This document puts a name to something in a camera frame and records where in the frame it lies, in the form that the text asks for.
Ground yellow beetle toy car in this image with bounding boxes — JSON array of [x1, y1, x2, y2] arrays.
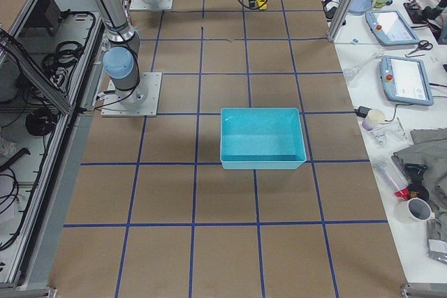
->
[[256, 0, 268, 10]]

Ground far teach pendant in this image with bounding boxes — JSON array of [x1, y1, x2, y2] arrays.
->
[[365, 10, 420, 46]]

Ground teach pendant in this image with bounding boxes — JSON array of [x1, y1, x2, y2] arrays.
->
[[380, 56, 434, 106], [365, 10, 420, 46]]

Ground teal plastic bin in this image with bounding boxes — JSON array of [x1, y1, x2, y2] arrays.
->
[[220, 107, 307, 170]]

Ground near teach pendant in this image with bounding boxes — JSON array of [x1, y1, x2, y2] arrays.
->
[[380, 56, 434, 106]]

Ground cream paper cup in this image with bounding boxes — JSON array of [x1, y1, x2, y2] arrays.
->
[[362, 109, 386, 131]]

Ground grey cloth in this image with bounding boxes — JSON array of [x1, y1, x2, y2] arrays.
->
[[392, 128, 446, 224]]

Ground white grey mug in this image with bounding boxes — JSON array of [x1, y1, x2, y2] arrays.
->
[[394, 198, 435, 224]]

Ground black handled scissors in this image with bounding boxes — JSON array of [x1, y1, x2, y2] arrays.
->
[[405, 40, 433, 57]]

